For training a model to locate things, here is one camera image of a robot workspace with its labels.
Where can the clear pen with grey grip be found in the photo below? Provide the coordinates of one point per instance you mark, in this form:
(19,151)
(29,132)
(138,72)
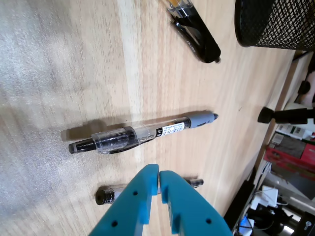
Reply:
(169,127)

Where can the black mesh pen holder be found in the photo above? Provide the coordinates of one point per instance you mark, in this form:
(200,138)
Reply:
(270,24)

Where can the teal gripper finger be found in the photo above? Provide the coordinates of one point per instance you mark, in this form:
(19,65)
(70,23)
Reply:
(128,211)
(192,211)

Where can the white green printed box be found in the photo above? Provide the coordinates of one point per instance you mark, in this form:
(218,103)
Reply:
(295,130)

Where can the black tripod leg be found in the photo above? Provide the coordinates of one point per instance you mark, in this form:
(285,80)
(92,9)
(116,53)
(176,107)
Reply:
(283,116)

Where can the white power adapter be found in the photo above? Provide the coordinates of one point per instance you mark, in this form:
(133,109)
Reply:
(268,194)

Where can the clear pen with black cap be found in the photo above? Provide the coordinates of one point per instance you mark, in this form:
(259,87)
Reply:
(105,196)

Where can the black clip retractable pen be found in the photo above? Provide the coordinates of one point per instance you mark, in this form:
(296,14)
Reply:
(197,34)

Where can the red cardboard box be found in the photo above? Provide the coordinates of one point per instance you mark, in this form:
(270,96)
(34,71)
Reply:
(310,152)

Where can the black box with white logo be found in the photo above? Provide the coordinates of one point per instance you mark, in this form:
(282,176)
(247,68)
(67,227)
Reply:
(306,225)

